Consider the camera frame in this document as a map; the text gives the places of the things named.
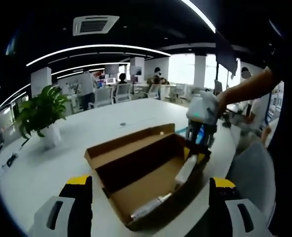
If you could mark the white spray tube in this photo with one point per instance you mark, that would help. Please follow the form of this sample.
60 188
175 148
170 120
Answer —
185 170

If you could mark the potted green plant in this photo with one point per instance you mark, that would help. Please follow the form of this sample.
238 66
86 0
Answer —
44 108

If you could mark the ceiling air conditioner vent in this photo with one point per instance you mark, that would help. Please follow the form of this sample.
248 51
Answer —
95 26

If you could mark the brown cardboard shoe box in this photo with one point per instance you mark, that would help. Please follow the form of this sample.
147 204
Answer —
145 182

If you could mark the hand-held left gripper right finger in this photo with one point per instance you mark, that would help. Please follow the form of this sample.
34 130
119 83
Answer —
224 212

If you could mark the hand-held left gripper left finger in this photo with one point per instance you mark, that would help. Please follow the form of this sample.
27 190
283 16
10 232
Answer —
74 209

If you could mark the dark display screen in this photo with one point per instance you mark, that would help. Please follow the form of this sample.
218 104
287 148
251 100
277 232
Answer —
111 69
135 70

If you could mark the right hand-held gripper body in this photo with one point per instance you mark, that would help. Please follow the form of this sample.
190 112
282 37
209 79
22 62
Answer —
202 108

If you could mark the white square pillar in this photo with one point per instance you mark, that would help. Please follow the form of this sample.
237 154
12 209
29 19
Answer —
40 81
200 71

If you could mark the person's right hand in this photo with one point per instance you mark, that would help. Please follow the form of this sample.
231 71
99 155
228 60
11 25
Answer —
223 101

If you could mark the grey mesh office chair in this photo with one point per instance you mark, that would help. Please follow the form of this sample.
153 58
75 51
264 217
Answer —
252 172

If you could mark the long curved ceiling light strip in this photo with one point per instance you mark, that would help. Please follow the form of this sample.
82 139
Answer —
94 46

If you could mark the white office chair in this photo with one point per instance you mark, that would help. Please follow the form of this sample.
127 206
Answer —
103 96
179 89
123 93

